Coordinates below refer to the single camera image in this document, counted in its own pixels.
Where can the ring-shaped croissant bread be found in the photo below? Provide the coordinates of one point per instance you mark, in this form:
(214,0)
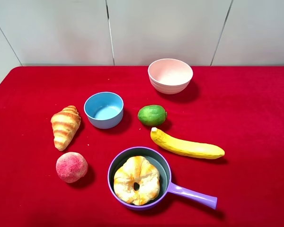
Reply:
(137,181)

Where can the green lime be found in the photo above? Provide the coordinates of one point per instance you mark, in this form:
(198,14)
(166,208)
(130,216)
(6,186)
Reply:
(152,115)

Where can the blue bowl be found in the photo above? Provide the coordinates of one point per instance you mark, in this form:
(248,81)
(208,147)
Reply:
(104,110)

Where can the pink bowl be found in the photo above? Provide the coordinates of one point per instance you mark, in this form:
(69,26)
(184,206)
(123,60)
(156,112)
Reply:
(169,76)

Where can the purple toy saucepan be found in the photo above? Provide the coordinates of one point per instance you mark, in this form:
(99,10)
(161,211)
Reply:
(166,185)

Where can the yellow banana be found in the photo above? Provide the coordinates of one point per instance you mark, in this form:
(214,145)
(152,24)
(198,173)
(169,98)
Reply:
(185,147)

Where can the straight golden croissant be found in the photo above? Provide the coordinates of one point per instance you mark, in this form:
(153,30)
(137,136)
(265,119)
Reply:
(64,125)

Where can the pink peach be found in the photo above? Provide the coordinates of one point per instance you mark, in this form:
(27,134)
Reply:
(71,166)

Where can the red tablecloth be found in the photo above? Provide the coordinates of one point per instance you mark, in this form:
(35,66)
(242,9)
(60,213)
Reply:
(239,109)

